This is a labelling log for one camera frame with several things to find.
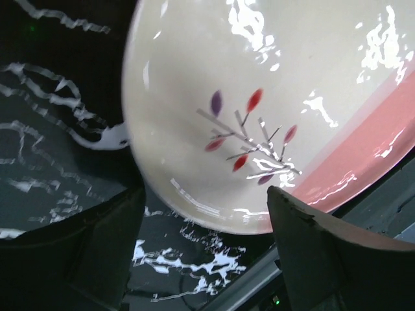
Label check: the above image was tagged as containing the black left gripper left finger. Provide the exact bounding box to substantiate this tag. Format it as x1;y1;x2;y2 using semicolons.
1;187;145;310

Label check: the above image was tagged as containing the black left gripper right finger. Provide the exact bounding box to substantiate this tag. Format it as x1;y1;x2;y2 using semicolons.
267;186;414;310

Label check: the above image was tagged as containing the cream pink leaf plate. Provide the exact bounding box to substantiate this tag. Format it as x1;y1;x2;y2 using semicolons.
122;1;414;235

